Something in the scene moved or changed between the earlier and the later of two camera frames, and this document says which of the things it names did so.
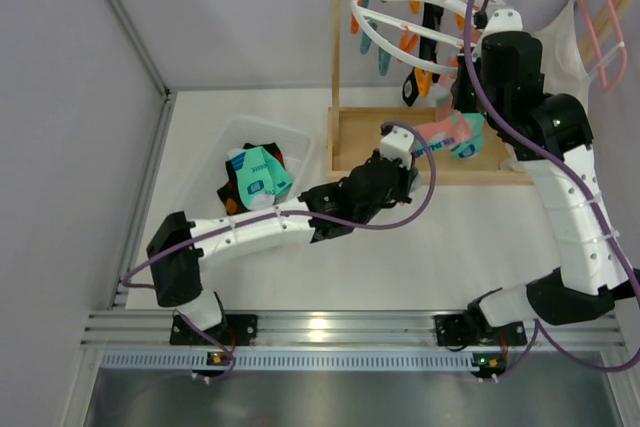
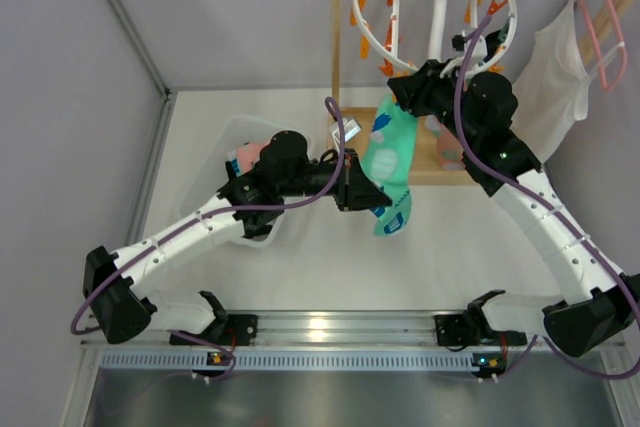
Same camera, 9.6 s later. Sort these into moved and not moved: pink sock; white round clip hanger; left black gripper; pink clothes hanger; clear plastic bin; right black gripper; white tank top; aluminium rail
Moved: white round clip hanger; left black gripper; pink sock; right black gripper
Not moved: aluminium rail; pink clothes hanger; white tank top; clear plastic bin
